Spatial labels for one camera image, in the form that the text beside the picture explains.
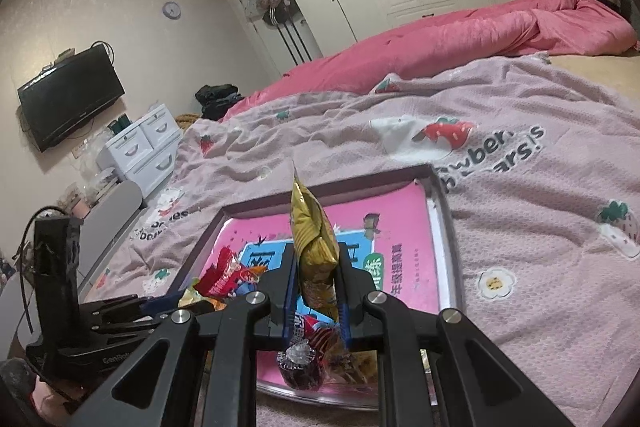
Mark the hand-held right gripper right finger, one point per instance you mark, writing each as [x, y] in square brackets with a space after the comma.
[348, 302]

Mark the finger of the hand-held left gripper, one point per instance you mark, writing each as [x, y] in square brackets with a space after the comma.
[117, 304]
[135, 324]

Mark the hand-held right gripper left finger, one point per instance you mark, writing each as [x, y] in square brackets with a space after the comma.
[285, 297]

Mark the red snack packet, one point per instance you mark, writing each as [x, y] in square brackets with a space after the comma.
[225, 272]

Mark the green label pastry packet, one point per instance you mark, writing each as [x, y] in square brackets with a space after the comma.
[350, 367]

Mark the yellow snack packet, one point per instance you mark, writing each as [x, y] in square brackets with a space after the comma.
[312, 237]

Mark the orange snack packet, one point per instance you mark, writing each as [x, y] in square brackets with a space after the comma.
[215, 303]

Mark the dark candy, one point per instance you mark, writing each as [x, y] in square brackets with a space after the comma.
[300, 367]

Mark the dark cardboard box tray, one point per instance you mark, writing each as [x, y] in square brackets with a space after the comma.
[452, 257]

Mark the person's left hand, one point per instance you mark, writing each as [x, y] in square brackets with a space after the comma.
[47, 402]

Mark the pink book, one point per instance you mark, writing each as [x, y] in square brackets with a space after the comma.
[400, 232]

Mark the white drawer cabinet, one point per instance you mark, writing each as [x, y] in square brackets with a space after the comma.
[142, 147]

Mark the black television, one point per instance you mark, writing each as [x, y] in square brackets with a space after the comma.
[70, 99]

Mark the woven basket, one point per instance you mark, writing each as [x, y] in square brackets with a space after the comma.
[186, 121]

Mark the black clothes pile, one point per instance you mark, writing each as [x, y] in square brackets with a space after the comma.
[217, 99]

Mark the pink quilt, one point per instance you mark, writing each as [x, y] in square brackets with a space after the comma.
[450, 37]

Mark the beige bed sheet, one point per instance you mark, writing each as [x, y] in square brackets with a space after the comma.
[595, 64]

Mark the round wall clock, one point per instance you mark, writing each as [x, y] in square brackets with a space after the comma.
[172, 11]

